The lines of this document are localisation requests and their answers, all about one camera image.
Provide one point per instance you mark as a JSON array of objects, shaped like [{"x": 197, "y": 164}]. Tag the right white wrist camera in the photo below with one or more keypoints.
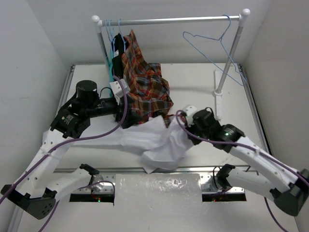
[{"x": 188, "y": 113}]

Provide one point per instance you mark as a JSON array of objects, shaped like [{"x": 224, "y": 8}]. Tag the plaid shirt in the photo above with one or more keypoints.
[{"x": 149, "y": 91}]

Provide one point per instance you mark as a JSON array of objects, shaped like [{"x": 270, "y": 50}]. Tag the black garment on hanger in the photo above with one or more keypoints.
[{"x": 119, "y": 46}]

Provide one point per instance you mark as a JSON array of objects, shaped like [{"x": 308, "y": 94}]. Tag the blue hanger with teal garment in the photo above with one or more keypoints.
[{"x": 107, "y": 31}]

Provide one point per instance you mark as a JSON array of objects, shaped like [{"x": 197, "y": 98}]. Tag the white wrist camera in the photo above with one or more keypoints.
[
  {"x": 188, "y": 113},
  {"x": 119, "y": 88}
]

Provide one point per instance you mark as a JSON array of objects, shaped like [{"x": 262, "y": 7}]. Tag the empty blue wire hanger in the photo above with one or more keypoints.
[{"x": 210, "y": 44}]

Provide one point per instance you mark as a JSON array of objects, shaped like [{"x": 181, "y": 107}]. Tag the blue hanger with black garment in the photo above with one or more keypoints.
[{"x": 112, "y": 34}]

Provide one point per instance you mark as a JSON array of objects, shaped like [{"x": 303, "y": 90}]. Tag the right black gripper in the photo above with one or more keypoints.
[{"x": 194, "y": 140}]

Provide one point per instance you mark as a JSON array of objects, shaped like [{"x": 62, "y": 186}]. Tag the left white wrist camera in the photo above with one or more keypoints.
[{"x": 119, "y": 88}]

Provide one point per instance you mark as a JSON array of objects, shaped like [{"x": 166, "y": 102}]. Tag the clothes rack metal white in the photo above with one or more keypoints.
[{"x": 219, "y": 76}]

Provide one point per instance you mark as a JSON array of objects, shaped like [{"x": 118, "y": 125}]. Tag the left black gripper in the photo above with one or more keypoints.
[{"x": 124, "y": 116}]

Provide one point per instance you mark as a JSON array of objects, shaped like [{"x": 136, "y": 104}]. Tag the metal mounting rail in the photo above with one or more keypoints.
[{"x": 92, "y": 182}]

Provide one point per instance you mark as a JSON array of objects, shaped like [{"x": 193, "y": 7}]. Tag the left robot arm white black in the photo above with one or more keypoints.
[{"x": 33, "y": 191}]

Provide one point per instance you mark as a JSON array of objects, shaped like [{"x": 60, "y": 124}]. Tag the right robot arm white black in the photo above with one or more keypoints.
[{"x": 287, "y": 187}]

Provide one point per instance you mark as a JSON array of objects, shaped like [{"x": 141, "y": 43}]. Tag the teal garment on hanger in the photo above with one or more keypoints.
[{"x": 111, "y": 65}]

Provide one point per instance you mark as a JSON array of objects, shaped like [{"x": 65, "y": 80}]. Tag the white shirt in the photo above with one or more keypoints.
[{"x": 162, "y": 147}]

